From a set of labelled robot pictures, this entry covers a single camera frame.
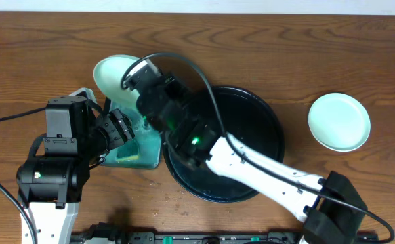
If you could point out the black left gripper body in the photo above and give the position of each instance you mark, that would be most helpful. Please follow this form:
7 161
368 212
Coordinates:
123 125

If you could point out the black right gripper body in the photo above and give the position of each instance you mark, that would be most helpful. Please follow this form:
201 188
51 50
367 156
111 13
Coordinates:
179 93

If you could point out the green yellow sponge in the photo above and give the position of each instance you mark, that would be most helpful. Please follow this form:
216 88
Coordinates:
128 152

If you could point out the mint plate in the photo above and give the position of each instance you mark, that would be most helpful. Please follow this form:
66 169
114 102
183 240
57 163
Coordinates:
107 75
339 122

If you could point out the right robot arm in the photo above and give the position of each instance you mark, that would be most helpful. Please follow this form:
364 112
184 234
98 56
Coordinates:
330 208

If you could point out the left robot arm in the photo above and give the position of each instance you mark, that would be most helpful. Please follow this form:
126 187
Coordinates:
50 185

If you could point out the black rectangular water tray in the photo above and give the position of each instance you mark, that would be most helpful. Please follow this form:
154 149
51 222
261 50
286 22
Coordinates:
148 139

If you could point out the black round tray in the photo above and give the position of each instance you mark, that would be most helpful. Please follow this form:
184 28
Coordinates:
253 122

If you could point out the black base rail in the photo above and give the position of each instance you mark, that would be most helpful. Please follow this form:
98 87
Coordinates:
107 233

